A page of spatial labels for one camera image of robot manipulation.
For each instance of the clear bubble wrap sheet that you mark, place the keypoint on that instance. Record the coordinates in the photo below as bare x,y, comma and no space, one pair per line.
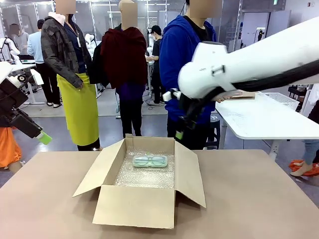
147,176

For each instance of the mannequin with yellow apron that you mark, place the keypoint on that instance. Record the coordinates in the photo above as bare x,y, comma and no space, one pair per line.
79,109

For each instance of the white side table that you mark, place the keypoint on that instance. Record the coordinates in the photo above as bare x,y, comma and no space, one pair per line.
264,119

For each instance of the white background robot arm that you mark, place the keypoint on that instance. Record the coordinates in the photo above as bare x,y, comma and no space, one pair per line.
90,44
10,48

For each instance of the person in jeans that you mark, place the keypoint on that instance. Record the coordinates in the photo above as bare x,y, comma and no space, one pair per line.
311,149

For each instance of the mannequin with maroon cloth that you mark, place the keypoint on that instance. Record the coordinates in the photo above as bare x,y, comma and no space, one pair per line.
124,62

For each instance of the person in light blue shirt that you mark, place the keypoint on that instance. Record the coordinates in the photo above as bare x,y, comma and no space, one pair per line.
40,49

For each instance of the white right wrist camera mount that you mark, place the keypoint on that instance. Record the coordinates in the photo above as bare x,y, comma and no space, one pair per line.
172,95

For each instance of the person's left hand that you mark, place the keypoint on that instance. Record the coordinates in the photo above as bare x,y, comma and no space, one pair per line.
224,98

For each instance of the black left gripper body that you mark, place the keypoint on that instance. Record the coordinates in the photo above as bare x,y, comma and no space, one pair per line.
11,95

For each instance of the white plastic basket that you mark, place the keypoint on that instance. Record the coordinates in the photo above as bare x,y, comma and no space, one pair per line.
281,99

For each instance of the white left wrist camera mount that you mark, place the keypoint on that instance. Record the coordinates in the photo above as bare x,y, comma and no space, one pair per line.
36,77

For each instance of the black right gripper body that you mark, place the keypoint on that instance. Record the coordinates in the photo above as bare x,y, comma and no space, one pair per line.
192,109

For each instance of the mint green glasses case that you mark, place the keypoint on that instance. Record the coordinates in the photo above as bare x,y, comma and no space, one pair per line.
149,161

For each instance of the large open cardboard box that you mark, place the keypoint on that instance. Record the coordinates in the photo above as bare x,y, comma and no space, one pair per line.
134,206

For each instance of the orange cloth on floor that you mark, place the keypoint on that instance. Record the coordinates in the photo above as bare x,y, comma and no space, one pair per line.
296,165

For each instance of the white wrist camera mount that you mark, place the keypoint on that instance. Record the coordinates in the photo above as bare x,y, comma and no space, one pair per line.
36,77
172,95

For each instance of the white background work table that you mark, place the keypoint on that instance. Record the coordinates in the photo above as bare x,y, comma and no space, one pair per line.
25,63

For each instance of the person in grey hoodie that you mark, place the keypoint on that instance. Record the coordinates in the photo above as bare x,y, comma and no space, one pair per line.
21,39

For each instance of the person in blue hoodie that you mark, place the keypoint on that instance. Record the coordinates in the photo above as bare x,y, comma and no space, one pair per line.
174,49

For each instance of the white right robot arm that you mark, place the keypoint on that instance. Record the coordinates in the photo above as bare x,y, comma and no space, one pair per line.
261,57

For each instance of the black plastic stool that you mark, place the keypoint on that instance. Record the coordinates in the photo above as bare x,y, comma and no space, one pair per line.
214,134

